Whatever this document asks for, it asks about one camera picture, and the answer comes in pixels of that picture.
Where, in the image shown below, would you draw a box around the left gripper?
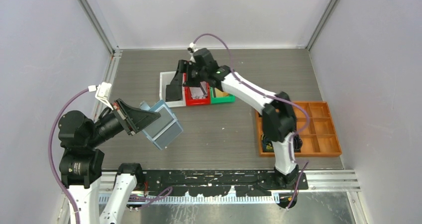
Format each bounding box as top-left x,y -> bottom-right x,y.
87,96 -> 160,145

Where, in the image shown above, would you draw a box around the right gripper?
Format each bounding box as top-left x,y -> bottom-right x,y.
170,60 -> 207,88

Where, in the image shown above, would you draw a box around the blue leather card holder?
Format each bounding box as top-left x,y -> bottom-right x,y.
139,100 -> 179,146

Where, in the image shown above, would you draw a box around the grey card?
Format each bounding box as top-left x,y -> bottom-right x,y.
154,121 -> 183,150

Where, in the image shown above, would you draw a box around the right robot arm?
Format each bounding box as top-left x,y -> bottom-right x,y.
165,48 -> 299,190

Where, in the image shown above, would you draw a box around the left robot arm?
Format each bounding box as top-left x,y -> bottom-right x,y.
58,99 -> 161,224

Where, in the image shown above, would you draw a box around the black cards in white bin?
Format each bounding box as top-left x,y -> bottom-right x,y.
165,84 -> 183,102

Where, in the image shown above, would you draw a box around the silver cards in red bin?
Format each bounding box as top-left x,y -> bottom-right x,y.
189,82 -> 209,100

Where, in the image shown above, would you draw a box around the gold cards in green bin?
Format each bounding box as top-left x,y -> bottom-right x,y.
214,89 -> 229,98

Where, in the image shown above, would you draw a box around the red plastic bin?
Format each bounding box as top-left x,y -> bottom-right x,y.
184,83 -> 211,107

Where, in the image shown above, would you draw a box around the white plastic bin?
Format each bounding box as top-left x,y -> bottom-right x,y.
159,71 -> 186,108

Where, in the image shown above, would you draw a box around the green plastic bin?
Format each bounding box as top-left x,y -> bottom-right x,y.
210,87 -> 235,105

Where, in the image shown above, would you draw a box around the rolled belt bottom left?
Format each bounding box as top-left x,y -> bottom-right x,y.
261,134 -> 274,152

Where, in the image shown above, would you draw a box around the orange compartment tray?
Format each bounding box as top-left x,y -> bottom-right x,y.
255,101 -> 342,157

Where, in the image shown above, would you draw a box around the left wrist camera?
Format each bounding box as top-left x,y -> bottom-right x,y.
88,82 -> 113,110

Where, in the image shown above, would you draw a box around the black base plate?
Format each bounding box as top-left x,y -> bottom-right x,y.
135,169 -> 297,197

